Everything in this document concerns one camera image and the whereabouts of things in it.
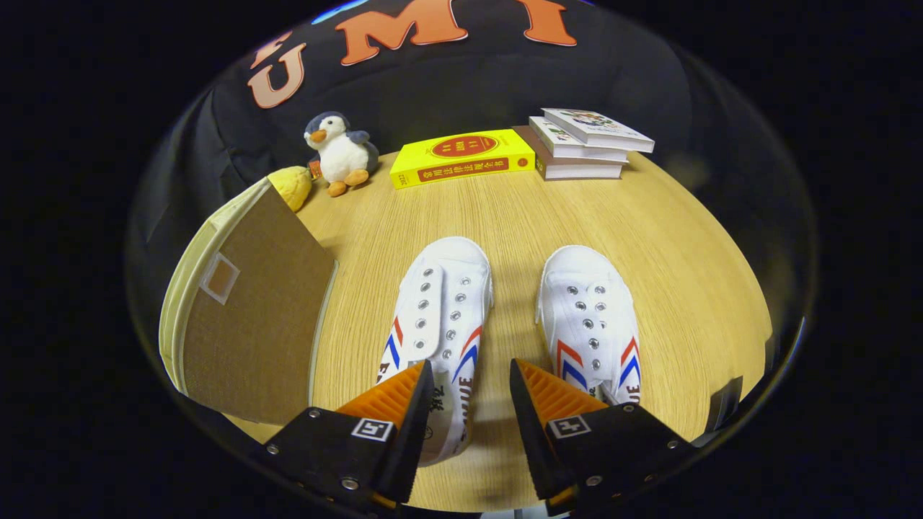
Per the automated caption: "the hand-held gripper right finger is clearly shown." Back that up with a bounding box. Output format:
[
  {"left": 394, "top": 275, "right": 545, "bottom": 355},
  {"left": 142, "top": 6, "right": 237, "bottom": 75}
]
[{"left": 509, "top": 358, "right": 699, "bottom": 516}]

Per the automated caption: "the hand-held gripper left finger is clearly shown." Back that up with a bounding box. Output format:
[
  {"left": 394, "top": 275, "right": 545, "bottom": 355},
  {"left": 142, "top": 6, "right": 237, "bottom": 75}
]
[{"left": 263, "top": 360, "right": 436, "bottom": 514}]

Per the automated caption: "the white canvas shoe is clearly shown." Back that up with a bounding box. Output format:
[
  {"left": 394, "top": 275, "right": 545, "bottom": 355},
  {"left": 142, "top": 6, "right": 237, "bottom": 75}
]
[
  {"left": 536, "top": 245, "right": 642, "bottom": 406},
  {"left": 375, "top": 236, "right": 495, "bottom": 467}
]

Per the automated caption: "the brown fabric storage box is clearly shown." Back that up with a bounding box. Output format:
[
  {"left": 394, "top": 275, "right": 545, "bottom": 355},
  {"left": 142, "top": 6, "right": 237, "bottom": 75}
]
[{"left": 159, "top": 178, "right": 340, "bottom": 426}]

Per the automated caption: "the brown cover book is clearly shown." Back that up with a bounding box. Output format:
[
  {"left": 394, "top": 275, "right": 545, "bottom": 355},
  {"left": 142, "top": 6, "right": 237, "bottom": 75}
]
[{"left": 513, "top": 125, "right": 624, "bottom": 181}]

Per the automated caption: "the yellow round plush toy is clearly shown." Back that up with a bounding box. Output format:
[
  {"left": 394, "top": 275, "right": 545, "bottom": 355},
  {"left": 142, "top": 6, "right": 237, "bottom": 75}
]
[{"left": 268, "top": 166, "right": 314, "bottom": 213}]

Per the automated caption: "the yellow book red label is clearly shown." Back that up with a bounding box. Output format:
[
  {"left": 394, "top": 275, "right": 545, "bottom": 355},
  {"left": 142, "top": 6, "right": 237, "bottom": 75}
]
[{"left": 389, "top": 129, "right": 536, "bottom": 190}]

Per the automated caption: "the penguin plush toy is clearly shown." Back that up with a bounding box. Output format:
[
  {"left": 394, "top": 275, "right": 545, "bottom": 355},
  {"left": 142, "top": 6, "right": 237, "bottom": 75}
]
[{"left": 304, "top": 111, "right": 380, "bottom": 198}]

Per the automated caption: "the white book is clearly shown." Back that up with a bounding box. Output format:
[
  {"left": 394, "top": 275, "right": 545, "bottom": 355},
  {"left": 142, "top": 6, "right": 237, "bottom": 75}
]
[{"left": 529, "top": 116, "right": 629, "bottom": 163}]

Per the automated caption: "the white book flower cover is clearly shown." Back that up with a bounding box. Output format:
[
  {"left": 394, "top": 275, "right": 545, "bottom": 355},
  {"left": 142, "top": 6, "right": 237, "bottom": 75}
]
[{"left": 541, "top": 108, "right": 655, "bottom": 154}]

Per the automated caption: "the black backdrop cloth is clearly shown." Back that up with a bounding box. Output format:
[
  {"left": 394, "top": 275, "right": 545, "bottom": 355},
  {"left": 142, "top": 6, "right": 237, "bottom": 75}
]
[{"left": 128, "top": 0, "right": 819, "bottom": 376}]

